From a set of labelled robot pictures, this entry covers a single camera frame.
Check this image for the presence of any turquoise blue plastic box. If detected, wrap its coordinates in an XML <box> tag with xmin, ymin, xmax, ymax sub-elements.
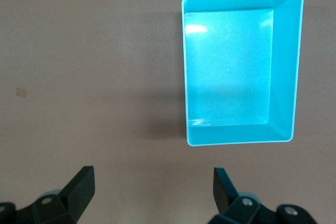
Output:
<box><xmin>181</xmin><ymin>0</ymin><xmax>305</xmax><ymax>146</ymax></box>

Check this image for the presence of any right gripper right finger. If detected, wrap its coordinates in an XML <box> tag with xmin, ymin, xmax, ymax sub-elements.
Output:
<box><xmin>207</xmin><ymin>167</ymin><xmax>317</xmax><ymax>224</ymax></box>

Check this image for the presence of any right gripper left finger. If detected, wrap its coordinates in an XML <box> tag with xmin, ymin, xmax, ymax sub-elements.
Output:
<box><xmin>0</xmin><ymin>165</ymin><xmax>96</xmax><ymax>224</ymax></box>

